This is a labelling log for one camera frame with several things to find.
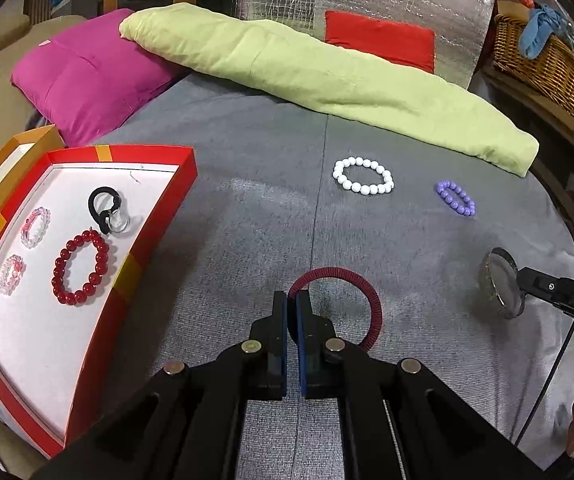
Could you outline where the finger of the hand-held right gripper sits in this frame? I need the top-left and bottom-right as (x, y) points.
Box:
(517, 267), (574, 318)

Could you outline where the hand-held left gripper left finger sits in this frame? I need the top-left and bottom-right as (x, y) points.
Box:
(32, 291), (288, 480)

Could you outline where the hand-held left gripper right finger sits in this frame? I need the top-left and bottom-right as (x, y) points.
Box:
(294, 290), (542, 480)

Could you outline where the maroon corded bangle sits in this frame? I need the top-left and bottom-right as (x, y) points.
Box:
(287, 267), (384, 352)

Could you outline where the silver metal bangle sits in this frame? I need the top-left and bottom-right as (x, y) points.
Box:
(479, 246), (524, 320)

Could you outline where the purple bead bracelet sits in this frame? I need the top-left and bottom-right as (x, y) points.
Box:
(435, 180), (476, 218)

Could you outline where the white bead bracelet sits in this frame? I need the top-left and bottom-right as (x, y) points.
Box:
(332, 156), (395, 196)

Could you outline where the clear plastic ring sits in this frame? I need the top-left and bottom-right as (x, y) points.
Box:
(103, 195), (132, 237)

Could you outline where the red bead bracelet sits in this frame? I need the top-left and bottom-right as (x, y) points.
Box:
(51, 230), (111, 306)

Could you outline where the black ring bracelet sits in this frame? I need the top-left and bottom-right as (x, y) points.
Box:
(88, 186), (121, 235)

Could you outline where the red cardboard box tray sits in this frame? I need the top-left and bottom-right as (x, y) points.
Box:
(0, 145), (198, 461)

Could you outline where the pink clear bead bracelet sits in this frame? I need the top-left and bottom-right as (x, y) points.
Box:
(0, 254), (26, 296)
(20, 206), (51, 249)

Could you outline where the grey bed cover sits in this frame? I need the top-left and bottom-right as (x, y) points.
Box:
(82, 72), (574, 471)

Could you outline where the wicker basket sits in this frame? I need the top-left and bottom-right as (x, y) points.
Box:
(493, 12), (574, 128)

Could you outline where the yellow-green pillow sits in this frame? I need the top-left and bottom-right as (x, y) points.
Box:
(118, 2), (540, 178)

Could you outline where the blue cloth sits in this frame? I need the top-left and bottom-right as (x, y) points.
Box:
(519, 4), (574, 60)

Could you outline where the red cushion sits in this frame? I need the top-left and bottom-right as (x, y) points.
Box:
(324, 10), (436, 73)

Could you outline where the orange cardboard box lid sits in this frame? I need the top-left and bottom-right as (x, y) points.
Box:
(0, 125), (65, 231)

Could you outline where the magenta pillow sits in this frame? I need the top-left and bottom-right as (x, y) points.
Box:
(10, 8), (188, 147)

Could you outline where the black cable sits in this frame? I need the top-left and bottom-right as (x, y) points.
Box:
(514, 317), (574, 446)

